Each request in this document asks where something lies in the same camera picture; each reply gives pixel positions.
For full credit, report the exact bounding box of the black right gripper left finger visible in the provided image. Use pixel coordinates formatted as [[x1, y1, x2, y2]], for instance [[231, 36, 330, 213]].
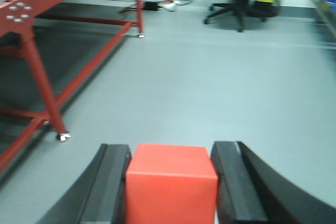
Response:
[[38, 144, 131, 223]]

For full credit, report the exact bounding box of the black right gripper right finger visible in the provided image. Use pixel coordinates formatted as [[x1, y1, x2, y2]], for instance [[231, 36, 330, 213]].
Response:
[[211, 141, 335, 223]]

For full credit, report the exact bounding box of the red magnetic cube block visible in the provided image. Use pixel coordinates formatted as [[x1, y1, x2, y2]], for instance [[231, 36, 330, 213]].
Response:
[[125, 143, 218, 223]]

